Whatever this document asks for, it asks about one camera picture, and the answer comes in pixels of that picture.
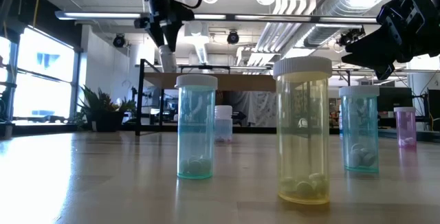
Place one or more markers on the long ceiling light bar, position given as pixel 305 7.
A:
pixel 99 15

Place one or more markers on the purple pill bottle white cap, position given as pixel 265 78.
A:
pixel 405 128

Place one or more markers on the clear bottle white ribbed cap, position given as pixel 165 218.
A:
pixel 224 121

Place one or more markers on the blue mat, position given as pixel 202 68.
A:
pixel 429 136

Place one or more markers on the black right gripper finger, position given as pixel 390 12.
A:
pixel 374 48
pixel 385 71

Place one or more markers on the black ceiling spotlight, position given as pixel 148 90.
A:
pixel 119 41
pixel 350 35
pixel 232 37

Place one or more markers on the white hanging cloth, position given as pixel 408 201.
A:
pixel 254 109

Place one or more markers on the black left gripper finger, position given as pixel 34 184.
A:
pixel 159 36
pixel 173 33

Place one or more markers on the teal pill bottle white cap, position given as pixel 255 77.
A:
pixel 360 131
pixel 196 124

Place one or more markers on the wooden shelf black frame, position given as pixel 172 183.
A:
pixel 240 81

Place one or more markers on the silver ventilation duct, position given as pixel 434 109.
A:
pixel 340 7

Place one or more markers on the large yellow pill bottle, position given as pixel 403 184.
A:
pixel 302 131

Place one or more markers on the potted green plant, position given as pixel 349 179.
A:
pixel 103 109

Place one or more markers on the black computer monitor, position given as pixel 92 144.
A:
pixel 395 98

